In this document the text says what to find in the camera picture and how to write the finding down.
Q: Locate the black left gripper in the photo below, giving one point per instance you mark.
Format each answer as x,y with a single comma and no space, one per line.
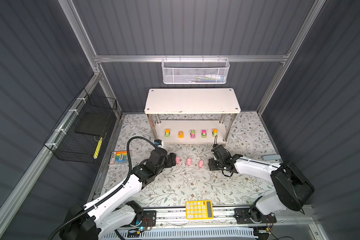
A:
170,159

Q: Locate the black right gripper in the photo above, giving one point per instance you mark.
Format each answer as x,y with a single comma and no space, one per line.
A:
211,164

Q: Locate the pink pig toy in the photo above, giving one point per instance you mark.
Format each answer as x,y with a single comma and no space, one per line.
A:
189,162
178,160
201,164

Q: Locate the green orange toy truck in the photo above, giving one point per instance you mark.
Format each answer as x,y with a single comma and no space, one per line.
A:
215,132

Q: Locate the pink green toy truck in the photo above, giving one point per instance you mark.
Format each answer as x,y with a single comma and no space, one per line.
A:
193,134

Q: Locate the green orange mixer truck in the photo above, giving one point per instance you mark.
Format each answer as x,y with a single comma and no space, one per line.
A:
167,133

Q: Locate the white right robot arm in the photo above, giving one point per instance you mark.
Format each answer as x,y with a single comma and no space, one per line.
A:
291,190

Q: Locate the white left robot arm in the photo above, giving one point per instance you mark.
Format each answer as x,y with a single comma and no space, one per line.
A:
110,211

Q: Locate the white two-tier shelf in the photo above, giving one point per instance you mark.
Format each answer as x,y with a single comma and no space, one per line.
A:
192,109

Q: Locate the colourful marker pack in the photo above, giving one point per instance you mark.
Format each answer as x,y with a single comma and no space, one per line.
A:
118,157

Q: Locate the light blue case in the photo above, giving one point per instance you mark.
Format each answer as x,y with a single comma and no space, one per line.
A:
271,158

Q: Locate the yellow green highlighter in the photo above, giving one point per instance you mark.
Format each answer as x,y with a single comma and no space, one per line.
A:
98,148

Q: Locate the yellow calculator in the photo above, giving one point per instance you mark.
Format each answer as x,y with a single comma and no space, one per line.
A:
199,210

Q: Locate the pens in white basket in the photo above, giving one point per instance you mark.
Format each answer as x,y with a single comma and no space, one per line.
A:
217,79

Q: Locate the black wire wall basket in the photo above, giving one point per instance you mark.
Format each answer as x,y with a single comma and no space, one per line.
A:
90,117

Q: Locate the white wire wall basket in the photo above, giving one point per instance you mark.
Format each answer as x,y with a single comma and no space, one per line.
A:
176,71

